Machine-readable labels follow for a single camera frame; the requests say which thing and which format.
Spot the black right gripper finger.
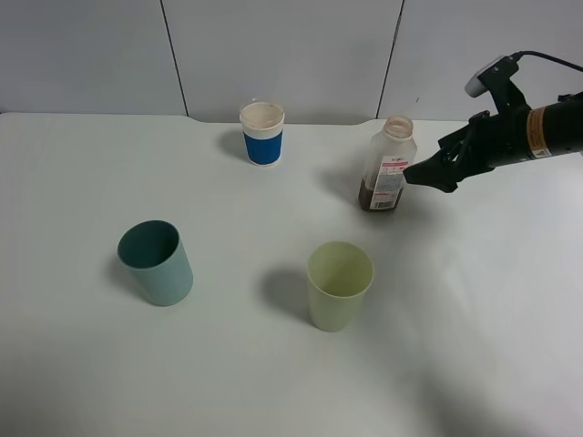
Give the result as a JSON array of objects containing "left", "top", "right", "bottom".
[
  {"left": 404, "top": 152, "right": 468, "bottom": 193},
  {"left": 438, "top": 123, "right": 476, "bottom": 158}
]

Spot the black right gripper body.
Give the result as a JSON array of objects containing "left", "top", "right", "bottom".
[{"left": 468, "top": 93, "right": 582, "bottom": 172}]

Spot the clear plastic drink bottle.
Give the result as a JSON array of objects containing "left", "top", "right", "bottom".
[{"left": 357, "top": 116, "right": 417, "bottom": 212}]

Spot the pale green plastic cup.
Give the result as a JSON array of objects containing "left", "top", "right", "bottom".
[{"left": 306, "top": 241, "right": 374, "bottom": 332}]

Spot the blue sleeved white cup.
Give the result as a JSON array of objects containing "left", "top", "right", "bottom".
[{"left": 240, "top": 101, "right": 285, "bottom": 167}]

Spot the teal plastic cup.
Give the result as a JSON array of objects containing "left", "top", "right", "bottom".
[{"left": 118, "top": 220, "right": 193, "bottom": 306}]

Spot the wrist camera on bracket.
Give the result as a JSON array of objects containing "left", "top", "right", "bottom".
[{"left": 465, "top": 52, "right": 530, "bottom": 115}]

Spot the black camera cable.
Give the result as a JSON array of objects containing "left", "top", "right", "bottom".
[{"left": 514, "top": 50, "right": 583, "bottom": 72}]

